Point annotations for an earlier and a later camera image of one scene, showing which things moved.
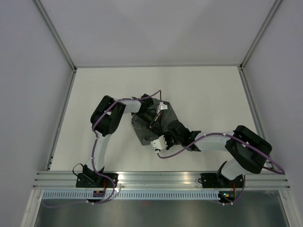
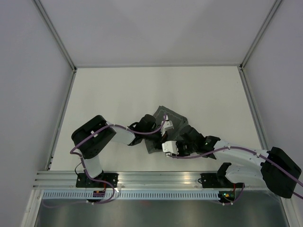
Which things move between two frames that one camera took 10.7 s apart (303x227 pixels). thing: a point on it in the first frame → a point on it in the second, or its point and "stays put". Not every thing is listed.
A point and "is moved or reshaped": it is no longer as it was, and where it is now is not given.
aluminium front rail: x=66 y=179 stays put
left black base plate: x=96 y=180 stays put
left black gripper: x=154 y=121 → x=158 y=145
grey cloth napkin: x=145 y=134 is moved or reshaped
